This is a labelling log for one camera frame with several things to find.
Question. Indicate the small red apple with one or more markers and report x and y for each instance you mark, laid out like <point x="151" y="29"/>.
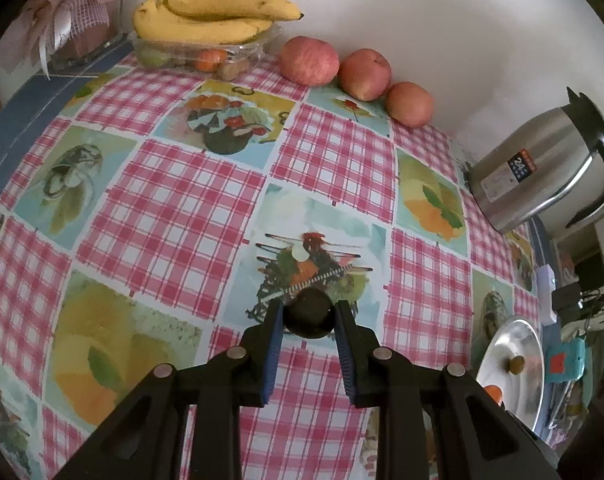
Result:
<point x="409" y="104"/>

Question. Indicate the brown kiwi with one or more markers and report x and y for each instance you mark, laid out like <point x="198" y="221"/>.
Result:
<point x="517" y="365"/>

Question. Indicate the round metal plate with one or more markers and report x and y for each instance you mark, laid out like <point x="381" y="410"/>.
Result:
<point x="511" y="340"/>

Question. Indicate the black power adapter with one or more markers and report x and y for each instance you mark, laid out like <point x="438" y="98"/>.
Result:
<point x="566" y="297"/>

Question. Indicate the dark round fruit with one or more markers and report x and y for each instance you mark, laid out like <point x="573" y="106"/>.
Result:
<point x="308" y="312"/>

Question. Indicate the yellow banana bunch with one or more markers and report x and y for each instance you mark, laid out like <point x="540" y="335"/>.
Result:
<point x="207" y="17"/>

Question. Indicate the clear plastic fruit container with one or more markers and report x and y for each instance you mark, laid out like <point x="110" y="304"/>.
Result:
<point x="247" y="52"/>

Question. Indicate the white power strip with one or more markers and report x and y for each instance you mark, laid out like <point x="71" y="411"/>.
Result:
<point x="545" y="295"/>

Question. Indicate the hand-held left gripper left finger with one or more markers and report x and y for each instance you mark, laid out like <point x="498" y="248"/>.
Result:
<point x="273" y="355"/>

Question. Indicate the small orange in container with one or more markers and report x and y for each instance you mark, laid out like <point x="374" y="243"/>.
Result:
<point x="209" y="58"/>

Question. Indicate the stainless steel thermos jug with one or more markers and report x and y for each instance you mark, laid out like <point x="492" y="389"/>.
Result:
<point x="531" y="170"/>

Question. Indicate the large red apple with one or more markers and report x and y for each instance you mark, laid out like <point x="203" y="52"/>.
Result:
<point x="310" y="60"/>

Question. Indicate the teal box red label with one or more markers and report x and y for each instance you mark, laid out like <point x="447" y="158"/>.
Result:
<point x="566" y="365"/>

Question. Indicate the pink wrapped flower bouquet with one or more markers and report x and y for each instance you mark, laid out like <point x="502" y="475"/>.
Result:
<point x="77" y="5"/>

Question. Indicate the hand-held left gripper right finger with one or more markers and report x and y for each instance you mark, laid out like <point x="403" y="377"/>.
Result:
<point x="344" y="355"/>

